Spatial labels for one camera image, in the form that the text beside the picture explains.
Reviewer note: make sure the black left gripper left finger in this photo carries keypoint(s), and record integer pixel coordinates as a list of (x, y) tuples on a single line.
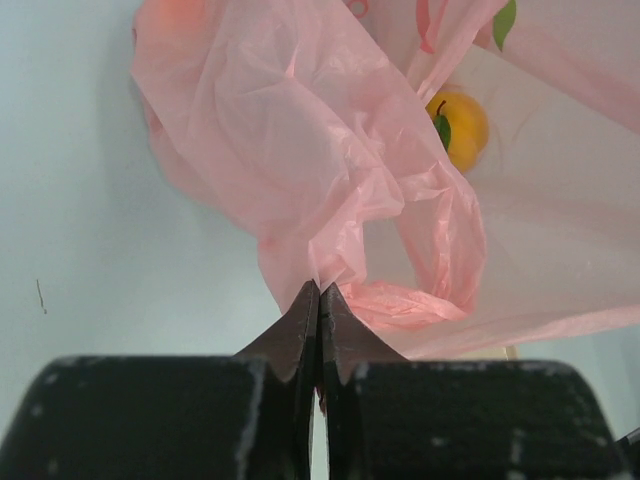
[(246, 416)]

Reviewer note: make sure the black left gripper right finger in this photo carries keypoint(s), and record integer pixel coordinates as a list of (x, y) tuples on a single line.
[(392, 418)]

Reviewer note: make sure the pink plastic bag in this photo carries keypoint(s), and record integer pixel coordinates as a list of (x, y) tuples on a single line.
[(304, 123)]

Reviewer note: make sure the yellow fake orange with leaf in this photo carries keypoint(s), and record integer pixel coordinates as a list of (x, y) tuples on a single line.
[(462, 126)]

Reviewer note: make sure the cream ceramic plate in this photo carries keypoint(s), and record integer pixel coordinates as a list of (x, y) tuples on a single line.
[(506, 353)]

